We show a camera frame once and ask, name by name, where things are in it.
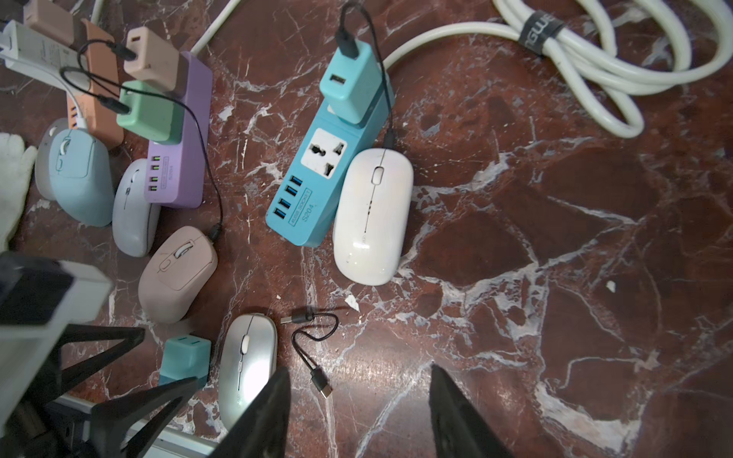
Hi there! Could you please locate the light blue wireless mouse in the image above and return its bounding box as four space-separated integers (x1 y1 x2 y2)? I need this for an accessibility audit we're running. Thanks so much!
48 129 115 227

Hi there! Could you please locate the short black usb cable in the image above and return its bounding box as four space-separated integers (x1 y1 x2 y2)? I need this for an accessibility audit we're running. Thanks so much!
279 307 340 400

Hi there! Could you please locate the teal power strip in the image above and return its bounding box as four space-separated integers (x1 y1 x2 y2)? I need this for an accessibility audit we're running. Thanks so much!
266 89 394 247

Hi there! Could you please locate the purple power strip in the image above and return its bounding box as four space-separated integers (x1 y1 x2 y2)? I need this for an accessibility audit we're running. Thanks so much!
142 50 214 210

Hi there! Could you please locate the orange power strip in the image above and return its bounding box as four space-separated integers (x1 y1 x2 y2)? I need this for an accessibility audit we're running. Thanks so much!
65 19 125 150

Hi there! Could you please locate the pink usb charger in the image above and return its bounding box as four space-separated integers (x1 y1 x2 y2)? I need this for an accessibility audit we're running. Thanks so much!
124 27 189 97

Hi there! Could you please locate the pink wireless mouse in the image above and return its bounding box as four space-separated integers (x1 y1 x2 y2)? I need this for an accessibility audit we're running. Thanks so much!
139 226 218 324

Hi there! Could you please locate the white power cord right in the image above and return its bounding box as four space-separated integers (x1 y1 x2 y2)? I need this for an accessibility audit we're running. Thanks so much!
380 0 733 139

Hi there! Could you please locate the green usb charger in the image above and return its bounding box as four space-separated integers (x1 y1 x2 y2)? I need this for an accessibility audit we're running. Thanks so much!
116 80 184 145

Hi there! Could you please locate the teal usb charger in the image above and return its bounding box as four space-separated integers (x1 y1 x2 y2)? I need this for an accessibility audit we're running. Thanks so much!
158 335 212 389
319 51 382 124

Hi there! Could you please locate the white work glove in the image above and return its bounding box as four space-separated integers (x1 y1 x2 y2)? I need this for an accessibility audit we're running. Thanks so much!
0 133 38 252

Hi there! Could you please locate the silver wireless mouse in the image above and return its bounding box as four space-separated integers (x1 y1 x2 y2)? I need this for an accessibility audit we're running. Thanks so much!
219 314 278 431

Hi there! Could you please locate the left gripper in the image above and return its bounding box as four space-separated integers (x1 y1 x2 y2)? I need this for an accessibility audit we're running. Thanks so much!
0 251 202 458

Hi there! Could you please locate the grey wireless mouse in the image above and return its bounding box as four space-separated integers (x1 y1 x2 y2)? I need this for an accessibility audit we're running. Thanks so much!
34 118 68 202

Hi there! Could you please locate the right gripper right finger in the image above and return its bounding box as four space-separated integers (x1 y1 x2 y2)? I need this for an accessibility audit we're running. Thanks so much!
429 364 513 458

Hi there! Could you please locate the lavender white wireless mouse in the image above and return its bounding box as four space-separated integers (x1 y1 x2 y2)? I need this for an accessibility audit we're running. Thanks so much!
112 158 160 258

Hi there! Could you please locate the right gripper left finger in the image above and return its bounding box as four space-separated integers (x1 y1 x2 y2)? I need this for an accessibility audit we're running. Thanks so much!
209 368 291 458

